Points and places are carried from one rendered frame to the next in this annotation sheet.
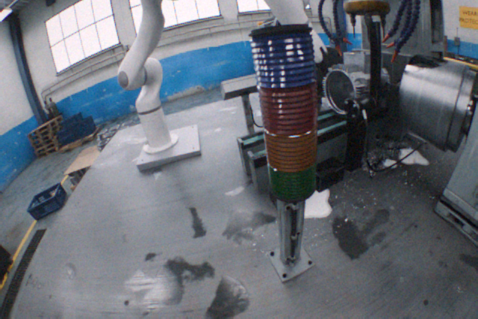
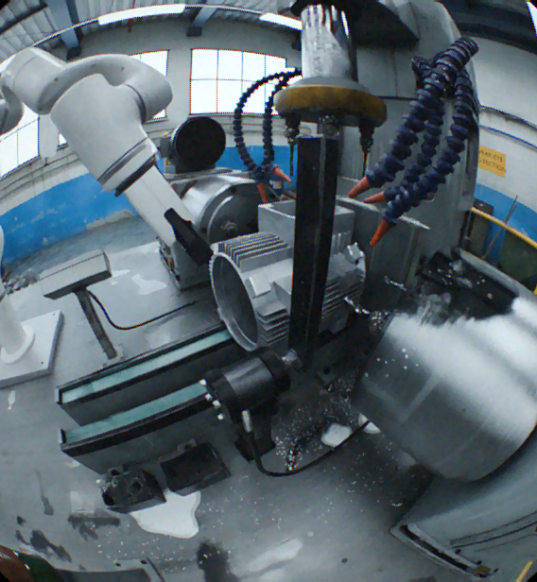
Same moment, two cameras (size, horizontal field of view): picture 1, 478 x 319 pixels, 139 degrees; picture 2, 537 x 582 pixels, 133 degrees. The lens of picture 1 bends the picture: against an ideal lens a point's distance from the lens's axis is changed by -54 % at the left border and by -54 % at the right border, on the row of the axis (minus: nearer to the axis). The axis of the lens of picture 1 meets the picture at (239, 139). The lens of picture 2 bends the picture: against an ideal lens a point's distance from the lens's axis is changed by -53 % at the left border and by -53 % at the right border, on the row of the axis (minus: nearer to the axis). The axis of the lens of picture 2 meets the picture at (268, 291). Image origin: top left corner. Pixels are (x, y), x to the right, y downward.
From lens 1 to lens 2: 41 cm
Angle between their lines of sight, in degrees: 20
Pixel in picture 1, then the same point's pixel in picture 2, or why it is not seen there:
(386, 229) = (287, 567)
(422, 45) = (443, 201)
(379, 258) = not seen: outside the picture
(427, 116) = (419, 445)
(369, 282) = not seen: outside the picture
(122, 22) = (46, 128)
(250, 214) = (91, 504)
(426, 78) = (456, 357)
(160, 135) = (9, 338)
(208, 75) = not seen: hidden behind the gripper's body
